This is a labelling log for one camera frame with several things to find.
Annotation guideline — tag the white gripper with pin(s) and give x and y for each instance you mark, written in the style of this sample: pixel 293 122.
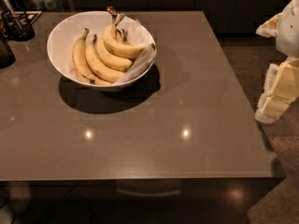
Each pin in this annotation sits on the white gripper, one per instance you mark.
pixel 289 32

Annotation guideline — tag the yellow banana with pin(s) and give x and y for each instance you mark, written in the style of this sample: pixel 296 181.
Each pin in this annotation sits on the yellow banana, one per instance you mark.
pixel 82 69
pixel 98 67
pixel 109 59
pixel 112 44

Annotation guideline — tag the white ceramic bowl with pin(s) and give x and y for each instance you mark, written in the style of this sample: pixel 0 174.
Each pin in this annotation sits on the white ceramic bowl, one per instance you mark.
pixel 65 34

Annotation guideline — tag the black pen holder cup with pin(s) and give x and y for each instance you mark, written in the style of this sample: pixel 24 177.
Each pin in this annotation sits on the black pen holder cup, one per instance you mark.
pixel 26 33

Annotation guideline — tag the dark round container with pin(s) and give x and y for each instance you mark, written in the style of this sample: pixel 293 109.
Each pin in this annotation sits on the dark round container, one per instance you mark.
pixel 7 57

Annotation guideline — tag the white pen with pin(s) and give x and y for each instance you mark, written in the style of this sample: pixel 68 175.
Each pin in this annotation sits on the white pen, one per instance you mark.
pixel 11 10

